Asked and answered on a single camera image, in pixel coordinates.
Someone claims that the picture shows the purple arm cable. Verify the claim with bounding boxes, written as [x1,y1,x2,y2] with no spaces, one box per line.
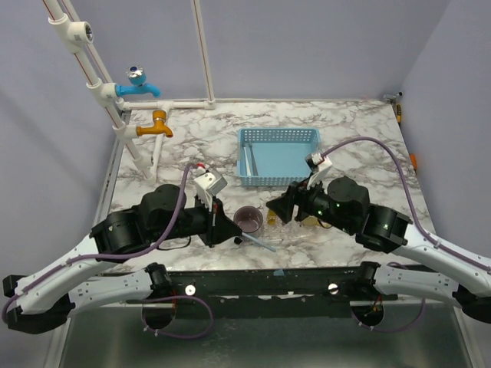
[1,163,216,339]
[320,136,491,334]

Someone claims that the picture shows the blue tap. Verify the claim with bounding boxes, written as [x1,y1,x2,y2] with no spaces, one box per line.
[115,65,161,98]

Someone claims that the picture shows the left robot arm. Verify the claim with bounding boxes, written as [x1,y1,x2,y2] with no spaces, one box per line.
[2,184,242,334]

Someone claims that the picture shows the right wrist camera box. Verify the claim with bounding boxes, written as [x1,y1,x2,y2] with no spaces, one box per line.
[305,152,332,188]

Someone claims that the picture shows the orange clip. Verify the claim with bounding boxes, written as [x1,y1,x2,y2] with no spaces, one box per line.
[410,153,418,171]

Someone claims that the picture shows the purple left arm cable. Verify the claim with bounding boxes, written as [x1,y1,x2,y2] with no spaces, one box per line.
[1,163,216,339]

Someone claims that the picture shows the clear textured glass tray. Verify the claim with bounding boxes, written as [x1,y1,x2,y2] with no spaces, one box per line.
[260,219,308,244]

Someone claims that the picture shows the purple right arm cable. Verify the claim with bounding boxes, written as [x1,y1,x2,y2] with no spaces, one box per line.
[320,136,491,334]

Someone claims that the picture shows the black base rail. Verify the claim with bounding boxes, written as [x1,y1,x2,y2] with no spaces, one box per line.
[163,261,380,319]

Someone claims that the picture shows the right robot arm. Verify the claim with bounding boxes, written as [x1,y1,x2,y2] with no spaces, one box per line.
[266,176,490,323]

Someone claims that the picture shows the light blue perforated basket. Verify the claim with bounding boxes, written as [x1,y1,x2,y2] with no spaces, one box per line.
[237,127,321,187]

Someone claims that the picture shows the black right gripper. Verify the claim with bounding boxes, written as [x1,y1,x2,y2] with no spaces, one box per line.
[265,172,354,234]

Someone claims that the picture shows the yellow clamp tool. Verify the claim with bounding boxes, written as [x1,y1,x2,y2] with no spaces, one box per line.
[383,91,404,126]

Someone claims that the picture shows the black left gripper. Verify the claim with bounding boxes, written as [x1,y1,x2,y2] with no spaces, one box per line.
[153,192,244,248]

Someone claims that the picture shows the light blue toothbrush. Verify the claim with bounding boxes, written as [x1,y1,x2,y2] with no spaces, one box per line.
[242,232,276,252]

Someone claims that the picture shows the white pvc pipe frame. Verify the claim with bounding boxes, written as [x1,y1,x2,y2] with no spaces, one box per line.
[41,0,217,185]

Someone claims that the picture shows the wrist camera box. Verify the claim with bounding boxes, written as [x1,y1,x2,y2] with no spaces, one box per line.
[305,152,332,188]
[193,170,228,197]

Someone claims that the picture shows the orange tap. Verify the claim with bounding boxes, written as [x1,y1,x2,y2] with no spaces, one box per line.
[136,110,173,138]

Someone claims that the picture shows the yellow mug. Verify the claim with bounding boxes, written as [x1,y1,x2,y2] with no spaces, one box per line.
[300,216,324,227]

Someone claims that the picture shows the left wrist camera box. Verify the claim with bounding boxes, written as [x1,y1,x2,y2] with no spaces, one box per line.
[193,170,228,197]

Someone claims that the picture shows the purple mug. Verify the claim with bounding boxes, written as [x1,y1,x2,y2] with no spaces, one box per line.
[233,206,263,234]

